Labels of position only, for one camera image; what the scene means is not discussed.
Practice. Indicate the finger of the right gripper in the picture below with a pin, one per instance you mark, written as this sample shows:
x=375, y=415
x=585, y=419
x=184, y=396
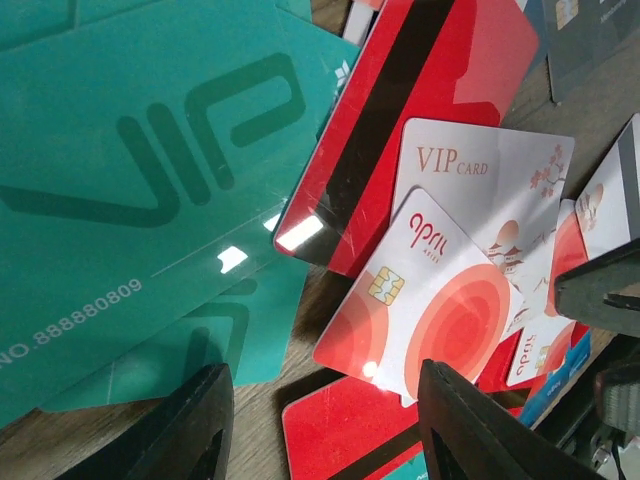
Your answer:
x=604, y=292

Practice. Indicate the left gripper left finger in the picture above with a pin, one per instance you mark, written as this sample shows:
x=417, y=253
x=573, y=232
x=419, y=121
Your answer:
x=187, y=436

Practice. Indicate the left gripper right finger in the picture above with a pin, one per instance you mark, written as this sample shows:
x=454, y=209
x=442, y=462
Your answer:
x=466, y=435

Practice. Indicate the white card red circle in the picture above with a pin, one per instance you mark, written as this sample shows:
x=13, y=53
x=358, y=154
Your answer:
x=427, y=292

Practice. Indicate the blue card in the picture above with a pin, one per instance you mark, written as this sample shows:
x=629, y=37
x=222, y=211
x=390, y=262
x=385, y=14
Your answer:
x=546, y=391

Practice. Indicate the white striped card in pile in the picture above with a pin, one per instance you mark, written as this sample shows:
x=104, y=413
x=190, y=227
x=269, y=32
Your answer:
x=608, y=207

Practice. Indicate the teal VIP card behind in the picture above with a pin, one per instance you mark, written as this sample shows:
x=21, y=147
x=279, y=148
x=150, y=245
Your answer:
x=247, y=327

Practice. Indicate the teal vip card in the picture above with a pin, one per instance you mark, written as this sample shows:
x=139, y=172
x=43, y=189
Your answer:
x=247, y=327
x=146, y=148

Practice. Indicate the white VIP card blossoms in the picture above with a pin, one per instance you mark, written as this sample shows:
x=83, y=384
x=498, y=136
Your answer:
x=502, y=188

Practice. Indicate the dark grey chip card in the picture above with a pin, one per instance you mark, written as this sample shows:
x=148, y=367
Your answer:
x=581, y=35

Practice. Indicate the teal VIP card front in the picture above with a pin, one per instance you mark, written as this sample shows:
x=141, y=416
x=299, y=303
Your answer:
x=146, y=148

